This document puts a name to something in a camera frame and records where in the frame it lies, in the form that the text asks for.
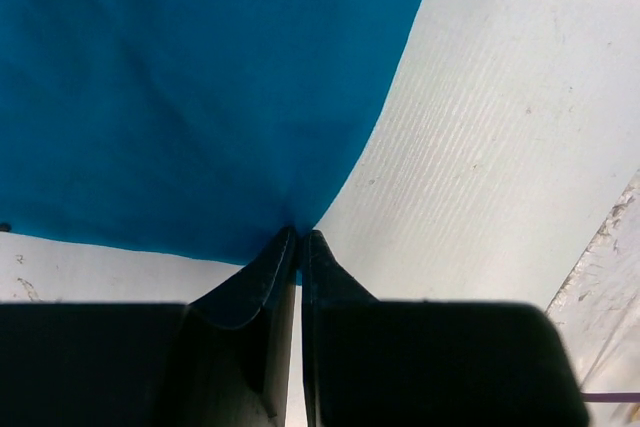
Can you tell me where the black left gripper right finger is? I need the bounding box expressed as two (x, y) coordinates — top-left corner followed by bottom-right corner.
(301, 231), (590, 426)

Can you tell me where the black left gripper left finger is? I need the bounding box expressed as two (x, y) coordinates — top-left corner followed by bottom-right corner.
(1, 228), (298, 426)

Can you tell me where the teal blue t shirt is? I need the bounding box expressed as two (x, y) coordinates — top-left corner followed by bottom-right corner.
(1, 0), (422, 264)

